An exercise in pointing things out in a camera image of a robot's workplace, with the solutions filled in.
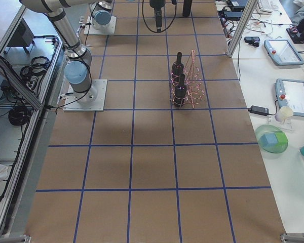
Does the small black power adapter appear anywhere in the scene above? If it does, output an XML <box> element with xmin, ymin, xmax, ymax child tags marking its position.
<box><xmin>248</xmin><ymin>105</ymin><xmax>269</xmax><ymax>116</ymax></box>

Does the copper wire wine basket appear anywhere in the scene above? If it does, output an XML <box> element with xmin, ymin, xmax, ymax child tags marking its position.
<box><xmin>170</xmin><ymin>49</ymin><xmax>204</xmax><ymax>108</ymax></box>

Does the dark glass wine bottle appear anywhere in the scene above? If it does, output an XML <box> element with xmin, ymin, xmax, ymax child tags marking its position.
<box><xmin>182</xmin><ymin>0</ymin><xmax>193</xmax><ymax>17</ymax></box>

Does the wine bottle in basket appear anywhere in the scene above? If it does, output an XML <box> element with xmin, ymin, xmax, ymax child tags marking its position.
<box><xmin>174</xmin><ymin>74</ymin><xmax>187</xmax><ymax>107</ymax></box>
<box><xmin>171</xmin><ymin>52</ymin><xmax>184</xmax><ymax>85</ymax></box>

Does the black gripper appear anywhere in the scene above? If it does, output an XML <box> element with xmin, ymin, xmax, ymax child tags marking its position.
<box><xmin>149</xmin><ymin>0</ymin><xmax>166</xmax><ymax>30</ymax></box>

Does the white paper cup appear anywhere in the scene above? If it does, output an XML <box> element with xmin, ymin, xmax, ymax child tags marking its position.
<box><xmin>275</xmin><ymin>106</ymin><xmax>293</xmax><ymax>123</ymax></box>

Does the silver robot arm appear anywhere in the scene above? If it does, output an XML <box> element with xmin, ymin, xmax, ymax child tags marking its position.
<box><xmin>89</xmin><ymin>1</ymin><xmax>112</xmax><ymax>30</ymax></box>
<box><xmin>19</xmin><ymin>1</ymin><xmax>165</xmax><ymax>112</ymax></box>

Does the lower blue teach pendant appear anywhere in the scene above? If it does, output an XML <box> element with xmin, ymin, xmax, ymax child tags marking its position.
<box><xmin>275</xmin><ymin>78</ymin><xmax>304</xmax><ymax>117</ymax></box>

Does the far wine bottle in basket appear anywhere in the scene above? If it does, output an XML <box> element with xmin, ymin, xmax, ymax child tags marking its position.
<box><xmin>171</xmin><ymin>52</ymin><xmax>184</xmax><ymax>85</ymax></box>

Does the aluminium frame post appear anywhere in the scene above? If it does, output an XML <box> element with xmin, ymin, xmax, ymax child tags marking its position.
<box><xmin>226</xmin><ymin>0</ymin><xmax>257</xmax><ymax>58</ymax></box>

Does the near wine bottle in basket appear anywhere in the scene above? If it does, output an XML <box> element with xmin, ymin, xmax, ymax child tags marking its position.
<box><xmin>174</xmin><ymin>74</ymin><xmax>187</xmax><ymax>107</ymax></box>

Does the green bowl with blocks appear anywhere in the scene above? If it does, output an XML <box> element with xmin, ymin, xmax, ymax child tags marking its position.
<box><xmin>255</xmin><ymin>125</ymin><xmax>288</xmax><ymax>153</ymax></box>

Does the upper blue teach pendant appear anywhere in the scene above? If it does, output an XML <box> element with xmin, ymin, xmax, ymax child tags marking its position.
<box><xmin>263</xmin><ymin>39</ymin><xmax>304</xmax><ymax>66</ymax></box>

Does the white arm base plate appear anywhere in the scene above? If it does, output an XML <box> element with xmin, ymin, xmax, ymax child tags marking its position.
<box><xmin>84</xmin><ymin>16</ymin><xmax>117</xmax><ymax>35</ymax></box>
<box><xmin>63</xmin><ymin>79</ymin><xmax>107</xmax><ymax>112</ymax></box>

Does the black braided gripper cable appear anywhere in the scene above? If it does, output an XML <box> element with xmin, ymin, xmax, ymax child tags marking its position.
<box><xmin>141</xmin><ymin>0</ymin><xmax>178</xmax><ymax>33</ymax></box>

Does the blue teach pendant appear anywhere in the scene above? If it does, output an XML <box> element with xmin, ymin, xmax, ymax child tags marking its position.
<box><xmin>275</xmin><ymin>78</ymin><xmax>304</xmax><ymax>117</ymax></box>
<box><xmin>263</xmin><ymin>39</ymin><xmax>304</xmax><ymax>66</ymax></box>

